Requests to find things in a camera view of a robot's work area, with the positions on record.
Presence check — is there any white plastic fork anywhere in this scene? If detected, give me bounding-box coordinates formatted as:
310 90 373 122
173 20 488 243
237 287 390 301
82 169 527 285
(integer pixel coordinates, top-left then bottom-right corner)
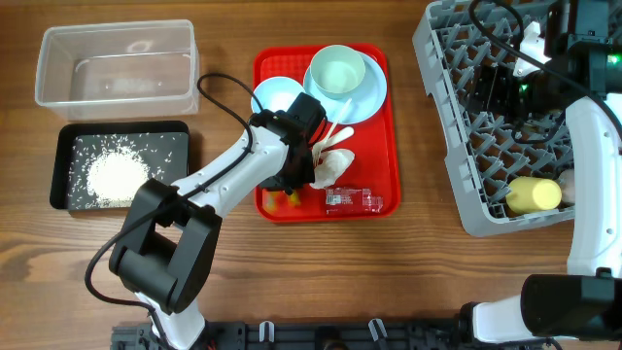
312 98 352 167

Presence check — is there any mint green bowl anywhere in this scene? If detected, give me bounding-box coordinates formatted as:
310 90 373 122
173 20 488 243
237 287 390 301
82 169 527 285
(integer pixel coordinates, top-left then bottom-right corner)
309 45 366 98

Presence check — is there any white rice pile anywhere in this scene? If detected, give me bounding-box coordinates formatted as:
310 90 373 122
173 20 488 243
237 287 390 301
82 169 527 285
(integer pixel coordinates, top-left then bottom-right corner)
66 133 177 210

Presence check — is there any light blue bowl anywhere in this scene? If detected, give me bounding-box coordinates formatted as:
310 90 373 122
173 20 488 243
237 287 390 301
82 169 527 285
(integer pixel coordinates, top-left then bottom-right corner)
254 76 304 112

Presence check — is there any clear plastic bin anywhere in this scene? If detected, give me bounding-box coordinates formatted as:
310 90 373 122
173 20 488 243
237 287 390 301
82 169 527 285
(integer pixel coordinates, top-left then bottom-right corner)
34 19 200 122

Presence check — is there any yellow plastic cup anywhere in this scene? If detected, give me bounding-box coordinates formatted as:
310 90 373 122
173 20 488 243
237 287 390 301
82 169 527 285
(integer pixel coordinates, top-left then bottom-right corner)
505 177 562 215

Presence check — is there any red snack wrapper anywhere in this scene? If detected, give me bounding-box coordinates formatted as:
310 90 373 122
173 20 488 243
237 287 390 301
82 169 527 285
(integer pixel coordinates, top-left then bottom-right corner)
326 188 384 216

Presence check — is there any yellow snack wrapper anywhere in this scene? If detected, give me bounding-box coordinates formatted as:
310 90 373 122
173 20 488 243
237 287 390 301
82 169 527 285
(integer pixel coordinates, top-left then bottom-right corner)
262 191 301 213

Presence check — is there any grey dishwasher rack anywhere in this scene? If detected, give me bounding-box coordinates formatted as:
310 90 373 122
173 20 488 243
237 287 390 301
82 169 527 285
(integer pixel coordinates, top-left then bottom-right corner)
412 0 622 238

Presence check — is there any light blue plate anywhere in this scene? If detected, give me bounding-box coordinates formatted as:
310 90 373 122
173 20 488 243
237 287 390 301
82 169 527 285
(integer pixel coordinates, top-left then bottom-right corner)
303 52 388 124

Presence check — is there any pink plastic cup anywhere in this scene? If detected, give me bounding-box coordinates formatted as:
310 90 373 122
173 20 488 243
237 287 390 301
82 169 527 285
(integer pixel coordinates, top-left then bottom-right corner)
557 169 575 204

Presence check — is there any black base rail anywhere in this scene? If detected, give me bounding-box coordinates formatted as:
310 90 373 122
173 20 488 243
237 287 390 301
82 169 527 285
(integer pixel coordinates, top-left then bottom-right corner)
110 318 487 350

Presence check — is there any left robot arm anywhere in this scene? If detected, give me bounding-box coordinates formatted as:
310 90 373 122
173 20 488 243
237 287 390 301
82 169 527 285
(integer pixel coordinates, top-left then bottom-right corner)
109 92 327 349

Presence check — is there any white plastic spoon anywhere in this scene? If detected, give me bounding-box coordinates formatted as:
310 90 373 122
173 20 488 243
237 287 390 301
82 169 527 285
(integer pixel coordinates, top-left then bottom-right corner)
318 126 354 148

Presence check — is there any black plastic tray bin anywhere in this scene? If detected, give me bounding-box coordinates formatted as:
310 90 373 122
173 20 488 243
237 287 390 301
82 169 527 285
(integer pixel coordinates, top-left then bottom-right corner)
50 121 190 211

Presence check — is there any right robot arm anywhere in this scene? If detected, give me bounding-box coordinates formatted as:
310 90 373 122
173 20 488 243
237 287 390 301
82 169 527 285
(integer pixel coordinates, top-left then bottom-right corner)
459 1 621 346

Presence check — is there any red serving tray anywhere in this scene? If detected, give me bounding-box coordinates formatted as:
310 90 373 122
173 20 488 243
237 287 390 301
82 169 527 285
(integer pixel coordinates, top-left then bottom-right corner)
253 44 401 224

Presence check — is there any white napkin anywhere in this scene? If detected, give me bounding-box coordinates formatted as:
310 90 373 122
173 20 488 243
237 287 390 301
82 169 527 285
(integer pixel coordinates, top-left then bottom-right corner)
310 149 355 190

